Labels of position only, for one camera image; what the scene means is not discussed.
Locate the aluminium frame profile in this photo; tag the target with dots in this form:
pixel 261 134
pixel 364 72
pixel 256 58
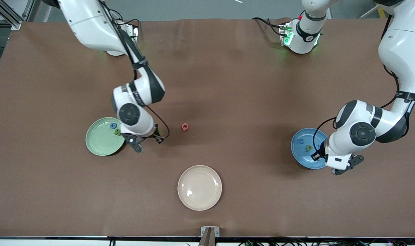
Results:
pixel 14 23

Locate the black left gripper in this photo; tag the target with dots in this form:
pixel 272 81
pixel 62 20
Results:
pixel 320 150

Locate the beige round plate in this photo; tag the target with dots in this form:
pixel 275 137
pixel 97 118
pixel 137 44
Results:
pixel 199 188

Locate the right arm base connector panel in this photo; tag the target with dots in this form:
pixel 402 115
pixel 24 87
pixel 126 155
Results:
pixel 134 34

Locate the grey metal bracket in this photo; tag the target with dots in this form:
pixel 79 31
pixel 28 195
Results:
pixel 217 231

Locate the red foam letter Q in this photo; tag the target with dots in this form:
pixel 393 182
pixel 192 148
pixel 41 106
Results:
pixel 183 127

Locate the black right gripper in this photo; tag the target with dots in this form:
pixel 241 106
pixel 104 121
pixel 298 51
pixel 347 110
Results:
pixel 156 134

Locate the brown table cover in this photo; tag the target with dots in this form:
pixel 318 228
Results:
pixel 207 85

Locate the green foam letter p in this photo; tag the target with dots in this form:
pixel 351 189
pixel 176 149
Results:
pixel 307 148

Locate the blue round plate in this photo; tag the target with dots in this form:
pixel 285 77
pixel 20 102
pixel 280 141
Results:
pixel 301 157

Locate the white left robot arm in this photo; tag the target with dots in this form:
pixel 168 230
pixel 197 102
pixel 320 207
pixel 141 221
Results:
pixel 399 51

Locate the tan camera post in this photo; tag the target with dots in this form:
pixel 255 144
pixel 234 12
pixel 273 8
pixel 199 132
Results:
pixel 206 239

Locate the table front edge rail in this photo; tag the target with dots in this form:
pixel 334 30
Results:
pixel 91 238

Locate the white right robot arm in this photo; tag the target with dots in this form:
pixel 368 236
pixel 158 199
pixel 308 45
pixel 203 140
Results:
pixel 88 20

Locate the green round plate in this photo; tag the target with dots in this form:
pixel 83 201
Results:
pixel 101 141

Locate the left arm base connector panel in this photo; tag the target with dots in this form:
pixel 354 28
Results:
pixel 285 34

